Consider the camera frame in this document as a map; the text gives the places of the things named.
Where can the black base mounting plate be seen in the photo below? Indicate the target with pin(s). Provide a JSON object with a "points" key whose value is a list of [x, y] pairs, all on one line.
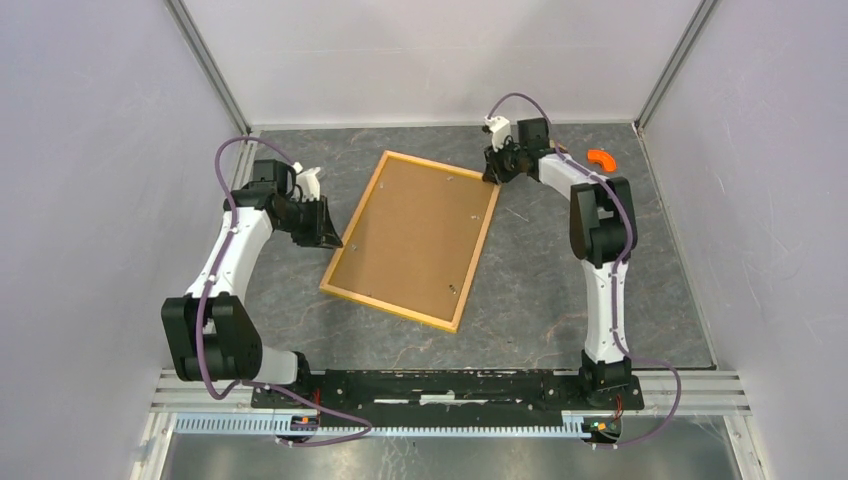
{"points": [[459, 398]]}

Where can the aluminium rail frame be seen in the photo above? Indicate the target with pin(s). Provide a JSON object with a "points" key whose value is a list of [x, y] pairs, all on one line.
{"points": [[667, 392]]}

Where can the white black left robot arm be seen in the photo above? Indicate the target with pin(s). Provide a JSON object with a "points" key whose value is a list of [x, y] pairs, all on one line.
{"points": [[208, 329]]}

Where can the orange curved plastic piece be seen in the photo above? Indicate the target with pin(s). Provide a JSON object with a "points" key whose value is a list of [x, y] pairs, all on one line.
{"points": [[602, 159]]}

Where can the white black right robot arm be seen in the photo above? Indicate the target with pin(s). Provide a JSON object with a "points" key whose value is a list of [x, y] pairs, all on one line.
{"points": [[601, 234]]}

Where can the blue slotted cable duct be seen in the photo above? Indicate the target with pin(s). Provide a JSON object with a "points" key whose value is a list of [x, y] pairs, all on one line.
{"points": [[284, 425]]}

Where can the yellow picture frame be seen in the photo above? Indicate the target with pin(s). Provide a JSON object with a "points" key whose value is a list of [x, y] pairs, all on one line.
{"points": [[415, 240]]}

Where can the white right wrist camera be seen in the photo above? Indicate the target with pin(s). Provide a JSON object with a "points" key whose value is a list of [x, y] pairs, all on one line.
{"points": [[499, 129]]}

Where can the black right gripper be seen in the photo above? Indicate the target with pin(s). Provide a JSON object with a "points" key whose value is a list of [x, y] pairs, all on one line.
{"points": [[495, 172]]}

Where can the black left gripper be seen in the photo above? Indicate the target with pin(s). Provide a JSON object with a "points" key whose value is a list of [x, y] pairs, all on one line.
{"points": [[322, 232]]}

